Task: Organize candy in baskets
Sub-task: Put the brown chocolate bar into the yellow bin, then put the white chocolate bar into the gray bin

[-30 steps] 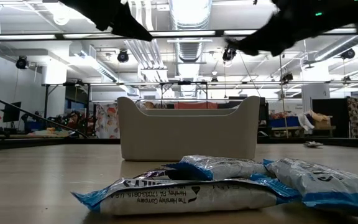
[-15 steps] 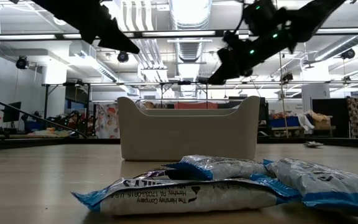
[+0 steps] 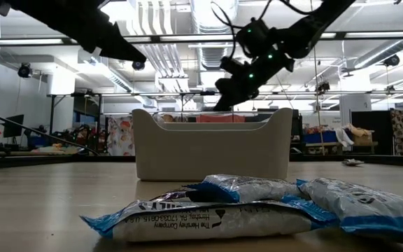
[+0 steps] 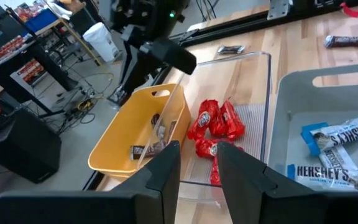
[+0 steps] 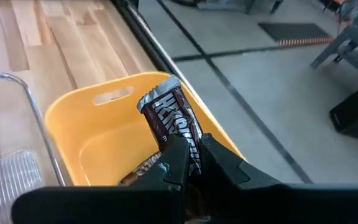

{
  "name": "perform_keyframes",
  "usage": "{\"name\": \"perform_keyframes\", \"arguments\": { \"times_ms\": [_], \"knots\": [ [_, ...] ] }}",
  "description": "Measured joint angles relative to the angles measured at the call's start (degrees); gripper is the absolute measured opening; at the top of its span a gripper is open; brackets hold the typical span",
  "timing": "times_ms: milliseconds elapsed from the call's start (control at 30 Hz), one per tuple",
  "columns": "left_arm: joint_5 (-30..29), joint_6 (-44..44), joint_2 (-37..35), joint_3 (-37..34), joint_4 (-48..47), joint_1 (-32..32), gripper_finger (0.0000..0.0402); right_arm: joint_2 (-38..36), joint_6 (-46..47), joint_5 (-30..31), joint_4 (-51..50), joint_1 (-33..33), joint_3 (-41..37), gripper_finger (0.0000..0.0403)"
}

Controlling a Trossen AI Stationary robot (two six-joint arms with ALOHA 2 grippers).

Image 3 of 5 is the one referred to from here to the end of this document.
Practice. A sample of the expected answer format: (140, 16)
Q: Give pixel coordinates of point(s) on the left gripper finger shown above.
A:
(121, 47)

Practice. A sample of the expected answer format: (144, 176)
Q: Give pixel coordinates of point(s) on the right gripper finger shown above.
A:
(234, 91)

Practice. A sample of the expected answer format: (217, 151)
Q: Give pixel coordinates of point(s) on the white blue Hershey's candy bar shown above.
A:
(250, 189)
(362, 206)
(205, 224)

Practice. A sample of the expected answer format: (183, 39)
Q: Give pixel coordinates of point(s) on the dark purple silver candy wrapper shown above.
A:
(173, 196)

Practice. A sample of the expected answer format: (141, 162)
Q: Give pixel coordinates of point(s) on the small silver candy wrapper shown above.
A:
(352, 162)

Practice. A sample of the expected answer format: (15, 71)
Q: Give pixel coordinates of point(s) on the background black robot arm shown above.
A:
(93, 140)

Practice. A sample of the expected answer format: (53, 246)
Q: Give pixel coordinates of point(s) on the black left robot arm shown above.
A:
(30, 10)

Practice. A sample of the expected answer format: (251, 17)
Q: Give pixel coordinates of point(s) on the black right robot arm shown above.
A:
(313, 28)

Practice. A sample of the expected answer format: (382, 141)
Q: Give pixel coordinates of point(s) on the black ceiling spotlight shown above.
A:
(24, 70)
(138, 66)
(392, 60)
(323, 87)

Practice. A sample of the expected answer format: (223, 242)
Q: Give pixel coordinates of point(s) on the red cloth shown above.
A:
(219, 119)

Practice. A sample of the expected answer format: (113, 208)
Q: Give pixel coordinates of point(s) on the overhead light bar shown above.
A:
(187, 38)

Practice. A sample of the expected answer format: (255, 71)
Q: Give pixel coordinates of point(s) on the beige plastic basket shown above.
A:
(208, 154)

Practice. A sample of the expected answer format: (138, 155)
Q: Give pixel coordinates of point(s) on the blue storage bin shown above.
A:
(318, 137)

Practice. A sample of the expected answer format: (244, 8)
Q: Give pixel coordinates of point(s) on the floral patterned cloth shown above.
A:
(121, 136)

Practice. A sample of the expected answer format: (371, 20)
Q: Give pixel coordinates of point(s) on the wooden bench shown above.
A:
(327, 143)

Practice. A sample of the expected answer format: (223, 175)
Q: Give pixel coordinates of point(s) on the white pillar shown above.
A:
(355, 108)

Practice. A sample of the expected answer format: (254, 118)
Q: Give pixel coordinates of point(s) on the white cloth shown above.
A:
(343, 136)

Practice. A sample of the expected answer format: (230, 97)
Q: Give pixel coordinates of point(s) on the cardboard box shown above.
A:
(362, 138)

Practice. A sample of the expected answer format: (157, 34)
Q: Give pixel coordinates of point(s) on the black slanted rod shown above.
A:
(12, 120)

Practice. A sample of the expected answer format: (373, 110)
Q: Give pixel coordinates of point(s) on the black computer monitor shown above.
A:
(13, 125)

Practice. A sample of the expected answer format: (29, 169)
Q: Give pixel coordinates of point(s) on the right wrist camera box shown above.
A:
(231, 66)

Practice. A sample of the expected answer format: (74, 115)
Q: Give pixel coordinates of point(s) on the silver ceiling air duct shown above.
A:
(201, 14)

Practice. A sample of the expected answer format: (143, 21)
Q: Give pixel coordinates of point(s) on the black table edge rail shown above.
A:
(117, 158)

